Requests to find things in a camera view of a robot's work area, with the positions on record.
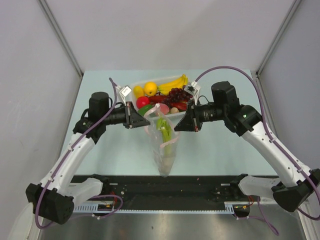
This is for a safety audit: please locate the clear zip top bag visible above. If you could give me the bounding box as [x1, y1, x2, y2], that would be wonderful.
[144, 103, 180, 178]

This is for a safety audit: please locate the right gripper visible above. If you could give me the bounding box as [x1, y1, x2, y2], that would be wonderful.
[175, 98, 227, 132]

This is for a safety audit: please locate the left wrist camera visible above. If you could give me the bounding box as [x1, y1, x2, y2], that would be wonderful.
[117, 85, 132, 104]

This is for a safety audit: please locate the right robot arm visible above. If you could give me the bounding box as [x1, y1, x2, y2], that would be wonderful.
[174, 81, 320, 212]

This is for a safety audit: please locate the beige garlic bulb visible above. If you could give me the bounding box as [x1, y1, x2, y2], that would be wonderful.
[170, 107, 180, 114]

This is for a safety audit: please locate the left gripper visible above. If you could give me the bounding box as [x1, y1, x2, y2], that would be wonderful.
[101, 101, 150, 129]

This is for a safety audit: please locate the yellow lemon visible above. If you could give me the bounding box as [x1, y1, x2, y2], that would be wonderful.
[133, 85, 145, 99]

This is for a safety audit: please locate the white green celery stalk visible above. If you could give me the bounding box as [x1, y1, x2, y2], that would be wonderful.
[156, 117, 174, 175]

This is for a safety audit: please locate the yellow orange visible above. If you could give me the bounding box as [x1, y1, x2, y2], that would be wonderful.
[143, 81, 158, 97]

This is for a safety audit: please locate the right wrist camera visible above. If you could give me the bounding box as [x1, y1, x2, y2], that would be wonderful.
[183, 81, 201, 105]

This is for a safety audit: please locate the white plastic basket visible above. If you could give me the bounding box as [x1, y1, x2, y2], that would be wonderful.
[127, 75, 189, 119]

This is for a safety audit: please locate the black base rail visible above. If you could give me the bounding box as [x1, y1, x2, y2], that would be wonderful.
[69, 174, 276, 212]

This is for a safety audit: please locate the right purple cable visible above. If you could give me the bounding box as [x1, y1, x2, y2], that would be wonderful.
[193, 65, 320, 221]

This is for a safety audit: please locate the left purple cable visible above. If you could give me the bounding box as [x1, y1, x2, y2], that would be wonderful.
[34, 77, 121, 230]

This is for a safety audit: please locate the purple grape bunch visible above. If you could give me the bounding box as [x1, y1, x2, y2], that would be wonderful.
[162, 88, 193, 106]

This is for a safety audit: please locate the red crayfish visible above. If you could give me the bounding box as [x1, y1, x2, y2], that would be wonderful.
[148, 95, 187, 111]

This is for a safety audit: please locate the green bell pepper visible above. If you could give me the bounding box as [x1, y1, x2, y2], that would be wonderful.
[138, 104, 154, 116]

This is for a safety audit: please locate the purple cable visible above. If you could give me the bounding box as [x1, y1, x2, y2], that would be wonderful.
[34, 77, 121, 230]
[193, 65, 320, 221]

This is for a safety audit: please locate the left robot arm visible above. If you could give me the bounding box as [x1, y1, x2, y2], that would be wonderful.
[25, 92, 150, 225]

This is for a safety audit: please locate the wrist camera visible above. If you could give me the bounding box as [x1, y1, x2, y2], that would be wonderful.
[183, 81, 201, 105]
[117, 85, 132, 104]

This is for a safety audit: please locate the red tomato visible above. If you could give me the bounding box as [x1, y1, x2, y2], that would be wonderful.
[136, 96, 150, 109]

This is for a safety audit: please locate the pink peach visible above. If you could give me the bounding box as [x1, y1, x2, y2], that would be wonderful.
[159, 103, 170, 115]

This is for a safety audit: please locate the yellow banana bunch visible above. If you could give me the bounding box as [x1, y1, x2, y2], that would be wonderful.
[157, 74, 189, 96]

